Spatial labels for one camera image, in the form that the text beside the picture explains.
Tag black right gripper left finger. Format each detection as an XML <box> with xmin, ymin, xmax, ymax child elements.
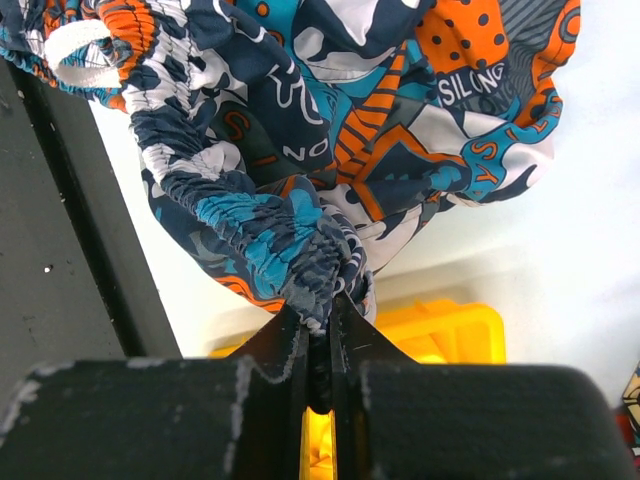
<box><xmin>1</xmin><ymin>309</ymin><xmax>309</xmax><ymax>479</ymax></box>

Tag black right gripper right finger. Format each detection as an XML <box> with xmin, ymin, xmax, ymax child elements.
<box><xmin>329</xmin><ymin>294</ymin><xmax>638</xmax><ymax>479</ymax></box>

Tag orange blue patterned shorts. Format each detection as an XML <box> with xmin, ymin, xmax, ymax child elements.
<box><xmin>1</xmin><ymin>1</ymin><xmax>581</xmax><ymax>336</ymax></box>

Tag comic print shorts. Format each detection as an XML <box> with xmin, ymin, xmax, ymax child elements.
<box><xmin>616</xmin><ymin>366</ymin><xmax>640</xmax><ymax>469</ymax></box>

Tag yellow plastic bin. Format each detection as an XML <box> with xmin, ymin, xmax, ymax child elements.
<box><xmin>212</xmin><ymin>295</ymin><xmax>506</xmax><ymax>479</ymax></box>

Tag black mounting plate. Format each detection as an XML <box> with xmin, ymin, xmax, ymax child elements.
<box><xmin>1</xmin><ymin>63</ymin><xmax>180</xmax><ymax>397</ymax></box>

